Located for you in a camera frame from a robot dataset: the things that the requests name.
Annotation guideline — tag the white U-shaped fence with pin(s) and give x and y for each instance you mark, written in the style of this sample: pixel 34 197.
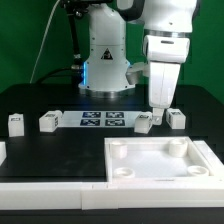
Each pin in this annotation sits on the white U-shaped fence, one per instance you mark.
pixel 186 192

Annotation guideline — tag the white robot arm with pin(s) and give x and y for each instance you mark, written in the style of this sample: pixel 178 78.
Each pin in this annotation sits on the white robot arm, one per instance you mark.
pixel 117 36

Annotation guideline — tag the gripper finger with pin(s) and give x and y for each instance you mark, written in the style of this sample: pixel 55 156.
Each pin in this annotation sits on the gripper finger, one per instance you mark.
pixel 157 115

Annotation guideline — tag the white square tabletop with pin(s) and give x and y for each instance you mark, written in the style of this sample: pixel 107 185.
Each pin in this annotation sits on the white square tabletop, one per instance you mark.
pixel 135 159

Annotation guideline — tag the white sheet with tags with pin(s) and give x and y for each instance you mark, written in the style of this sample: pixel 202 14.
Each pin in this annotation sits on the white sheet with tags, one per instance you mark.
pixel 98 119

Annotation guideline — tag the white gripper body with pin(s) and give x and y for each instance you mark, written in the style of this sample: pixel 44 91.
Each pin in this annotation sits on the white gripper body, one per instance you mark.
pixel 164 55

